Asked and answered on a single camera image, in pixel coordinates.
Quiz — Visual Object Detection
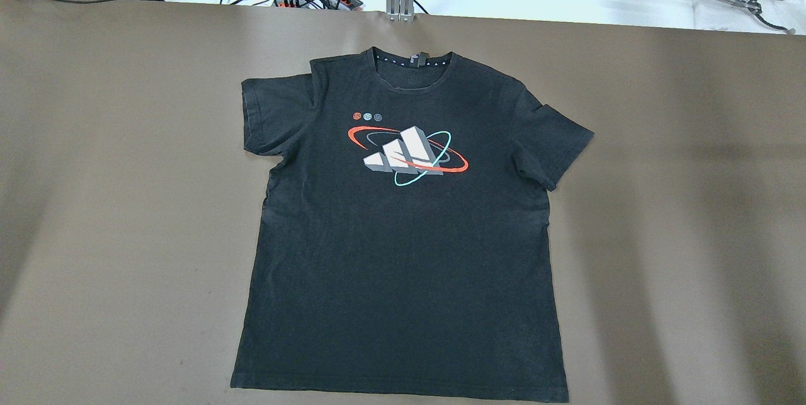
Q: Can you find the red black power strip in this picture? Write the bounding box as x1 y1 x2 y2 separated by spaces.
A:
324 0 365 11

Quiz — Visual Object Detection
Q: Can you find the black graphic t-shirt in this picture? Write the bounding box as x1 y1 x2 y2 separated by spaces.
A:
230 47 594 402

